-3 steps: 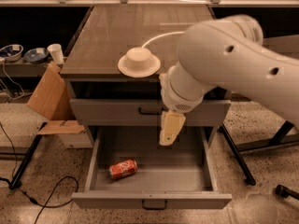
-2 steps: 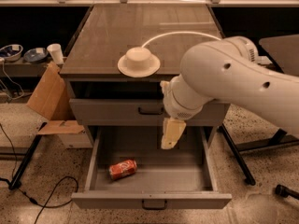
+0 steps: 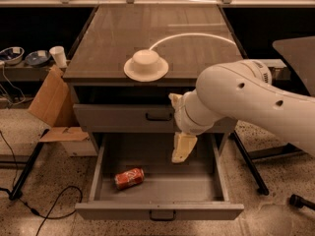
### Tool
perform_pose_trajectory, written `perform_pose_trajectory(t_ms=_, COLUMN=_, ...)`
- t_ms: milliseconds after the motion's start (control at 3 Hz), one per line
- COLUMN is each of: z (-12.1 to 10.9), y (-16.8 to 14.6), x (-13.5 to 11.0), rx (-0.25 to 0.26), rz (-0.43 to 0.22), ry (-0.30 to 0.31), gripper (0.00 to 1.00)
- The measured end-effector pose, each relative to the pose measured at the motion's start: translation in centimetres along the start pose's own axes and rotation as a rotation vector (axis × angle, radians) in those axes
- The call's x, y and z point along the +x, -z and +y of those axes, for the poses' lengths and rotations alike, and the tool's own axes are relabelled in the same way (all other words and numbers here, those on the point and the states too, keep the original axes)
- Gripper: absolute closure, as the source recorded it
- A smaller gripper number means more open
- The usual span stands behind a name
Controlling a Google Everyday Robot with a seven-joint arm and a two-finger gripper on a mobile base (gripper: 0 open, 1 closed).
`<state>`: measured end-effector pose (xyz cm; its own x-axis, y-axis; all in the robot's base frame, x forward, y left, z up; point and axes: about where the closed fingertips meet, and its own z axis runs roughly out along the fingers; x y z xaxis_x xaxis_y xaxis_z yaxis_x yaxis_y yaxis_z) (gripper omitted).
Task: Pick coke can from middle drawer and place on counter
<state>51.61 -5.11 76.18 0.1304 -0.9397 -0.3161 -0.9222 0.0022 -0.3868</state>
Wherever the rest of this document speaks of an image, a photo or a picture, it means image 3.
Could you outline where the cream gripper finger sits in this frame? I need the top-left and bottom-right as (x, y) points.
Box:
(171, 132), (198, 163)

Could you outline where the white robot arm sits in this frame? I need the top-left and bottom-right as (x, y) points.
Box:
(169, 60), (315, 163)

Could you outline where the open grey middle drawer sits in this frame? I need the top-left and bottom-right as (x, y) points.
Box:
(76, 133), (244, 221)

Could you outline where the grey drawer cabinet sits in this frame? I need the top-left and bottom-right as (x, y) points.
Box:
(64, 4), (243, 148)

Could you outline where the closed grey top drawer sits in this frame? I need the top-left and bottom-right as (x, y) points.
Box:
(72, 103), (238, 134)

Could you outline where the white upside-down bowl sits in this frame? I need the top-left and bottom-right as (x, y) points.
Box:
(124, 49), (168, 82)

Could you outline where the black table leg right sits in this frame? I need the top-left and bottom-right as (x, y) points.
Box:
(230, 132), (269, 196)

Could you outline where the black table leg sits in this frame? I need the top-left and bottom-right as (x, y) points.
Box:
(230, 132), (269, 196)
(9, 142), (44, 201)

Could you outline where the brown cardboard box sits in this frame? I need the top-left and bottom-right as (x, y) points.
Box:
(28, 65), (97, 156)

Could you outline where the black caster wheel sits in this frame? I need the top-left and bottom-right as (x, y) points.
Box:
(289, 195), (315, 210)

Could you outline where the white paper cup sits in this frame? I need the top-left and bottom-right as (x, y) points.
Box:
(49, 46), (67, 68)

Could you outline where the dark side table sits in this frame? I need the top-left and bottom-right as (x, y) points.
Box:
(273, 36), (315, 96)

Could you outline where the blue patterned bowl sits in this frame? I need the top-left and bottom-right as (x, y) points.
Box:
(25, 50), (51, 68)

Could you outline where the white blue bowl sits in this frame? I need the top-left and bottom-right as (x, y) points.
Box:
(0, 46), (25, 65)

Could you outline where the black table leg left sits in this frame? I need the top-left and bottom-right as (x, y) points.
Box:
(9, 142), (44, 201)

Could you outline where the black floor cable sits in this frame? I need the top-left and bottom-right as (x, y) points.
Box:
(0, 130), (84, 236)

